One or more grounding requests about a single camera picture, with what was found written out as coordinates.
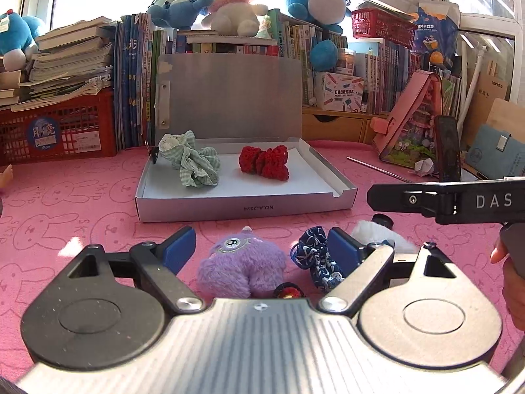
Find blue notebook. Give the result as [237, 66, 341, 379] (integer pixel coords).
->
[465, 124, 525, 180]

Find black smartphone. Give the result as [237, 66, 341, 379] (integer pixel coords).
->
[434, 115, 462, 184]

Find blue elephant plush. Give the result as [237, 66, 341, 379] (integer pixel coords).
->
[147, 0, 215, 32]

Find blue plush ball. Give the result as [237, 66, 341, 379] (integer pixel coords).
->
[309, 39, 339, 73]

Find blue carton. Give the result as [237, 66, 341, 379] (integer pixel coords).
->
[411, 1, 461, 66]

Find brown cardboard box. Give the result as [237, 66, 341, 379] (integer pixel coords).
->
[472, 59, 510, 130]

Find pink bunny plush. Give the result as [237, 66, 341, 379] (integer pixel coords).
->
[196, 0, 270, 37]

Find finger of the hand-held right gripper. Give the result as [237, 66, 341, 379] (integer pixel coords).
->
[367, 182, 443, 215]

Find silver cardboard box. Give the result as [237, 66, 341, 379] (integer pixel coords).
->
[135, 53, 357, 223]

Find row of colourful upright books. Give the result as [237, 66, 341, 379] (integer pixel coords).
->
[266, 8, 423, 116]

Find pink triangular toy house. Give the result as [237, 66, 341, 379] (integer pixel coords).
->
[371, 70, 444, 170]

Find purple plush toy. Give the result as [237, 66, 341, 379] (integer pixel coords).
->
[197, 226, 288, 299]

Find pile of flat books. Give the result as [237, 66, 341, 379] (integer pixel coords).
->
[176, 29, 280, 56]

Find thin picture books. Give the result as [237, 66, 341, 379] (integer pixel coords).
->
[439, 70, 463, 118]

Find person's right hand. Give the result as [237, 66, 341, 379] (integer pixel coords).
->
[491, 237, 525, 332]

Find small red basket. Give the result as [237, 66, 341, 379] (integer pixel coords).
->
[350, 1, 419, 48]

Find thin metal rod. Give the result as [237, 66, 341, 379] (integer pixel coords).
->
[346, 156, 411, 184]

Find white plush toy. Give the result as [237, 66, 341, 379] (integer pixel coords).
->
[350, 219, 416, 252]

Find stack of paperback books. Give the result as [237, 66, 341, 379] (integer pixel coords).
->
[0, 16, 118, 112]

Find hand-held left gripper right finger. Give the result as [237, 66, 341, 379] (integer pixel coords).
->
[318, 227, 458, 315]

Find blue cat plush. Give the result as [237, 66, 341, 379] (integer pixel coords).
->
[0, 9, 47, 71]

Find wooden drawer shelf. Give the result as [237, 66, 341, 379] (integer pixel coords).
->
[301, 107, 389, 145]

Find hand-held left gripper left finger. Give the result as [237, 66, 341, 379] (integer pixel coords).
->
[68, 226, 206, 313]

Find white paper origami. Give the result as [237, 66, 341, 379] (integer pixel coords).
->
[414, 158, 436, 177]

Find red crochet scrunchie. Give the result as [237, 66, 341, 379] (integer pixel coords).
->
[239, 144, 290, 182]

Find white plastic pipes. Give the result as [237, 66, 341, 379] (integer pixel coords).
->
[459, 31, 492, 133]

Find row of thin blue books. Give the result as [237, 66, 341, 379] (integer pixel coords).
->
[115, 13, 175, 151]

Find green checked scrunchie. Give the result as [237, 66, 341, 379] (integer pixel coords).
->
[158, 130, 222, 188]

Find blue patterned drawstring pouch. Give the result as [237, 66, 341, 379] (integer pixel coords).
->
[290, 226, 347, 289]

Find red plastic crate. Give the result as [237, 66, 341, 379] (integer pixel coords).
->
[0, 88, 118, 167]

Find pink bunny print mat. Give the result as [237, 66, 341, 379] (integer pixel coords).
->
[0, 137, 525, 394]

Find red flower hair tie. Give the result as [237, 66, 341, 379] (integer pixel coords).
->
[274, 282, 305, 299]

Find white printed carton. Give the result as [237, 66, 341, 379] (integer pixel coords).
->
[315, 72, 365, 113]

